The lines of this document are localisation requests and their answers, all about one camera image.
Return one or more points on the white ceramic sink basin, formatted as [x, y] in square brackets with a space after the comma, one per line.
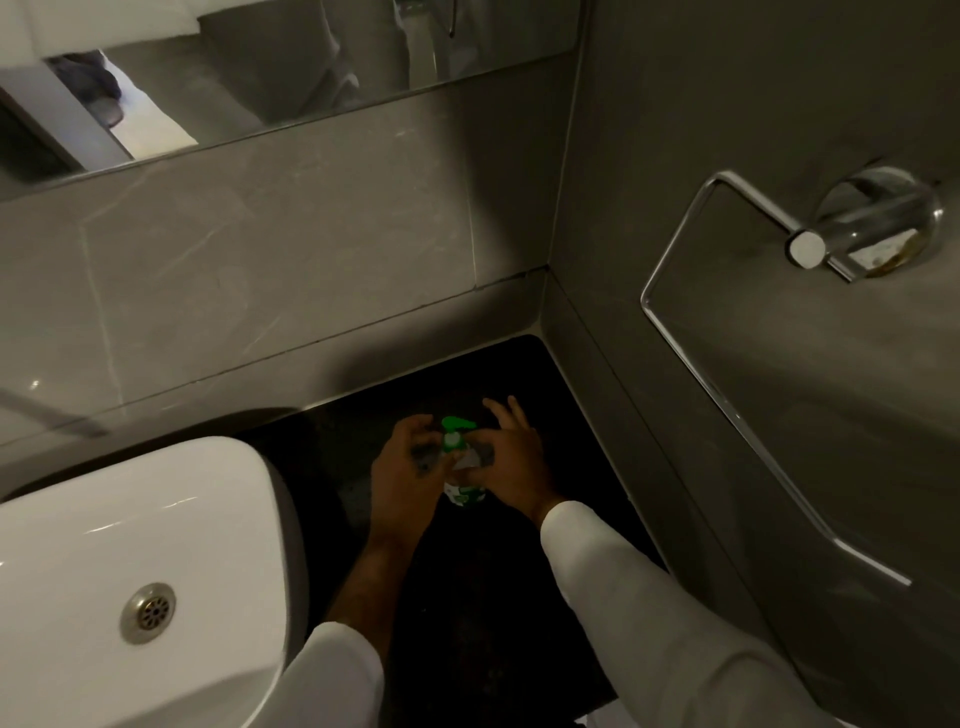
[135, 585]

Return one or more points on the wall mirror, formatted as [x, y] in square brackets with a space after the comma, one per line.
[247, 67]

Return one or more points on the person's left forearm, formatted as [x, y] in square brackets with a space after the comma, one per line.
[352, 615]

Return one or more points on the person's left fingers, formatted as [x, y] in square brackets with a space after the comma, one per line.
[420, 435]

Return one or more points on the person's right middle finger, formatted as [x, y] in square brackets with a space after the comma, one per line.
[519, 412]

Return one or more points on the person's left hand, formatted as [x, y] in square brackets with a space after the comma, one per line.
[401, 480]

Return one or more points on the person's right forearm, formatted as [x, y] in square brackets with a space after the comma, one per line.
[660, 630]

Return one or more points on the green pump soap bottle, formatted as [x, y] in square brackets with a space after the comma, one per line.
[459, 465]

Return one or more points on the person's right hand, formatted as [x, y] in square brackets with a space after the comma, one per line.
[517, 465]

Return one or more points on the person's right thumb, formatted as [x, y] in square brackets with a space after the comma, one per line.
[484, 456]

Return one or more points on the metal sink drain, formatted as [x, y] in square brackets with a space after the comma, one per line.
[149, 613]

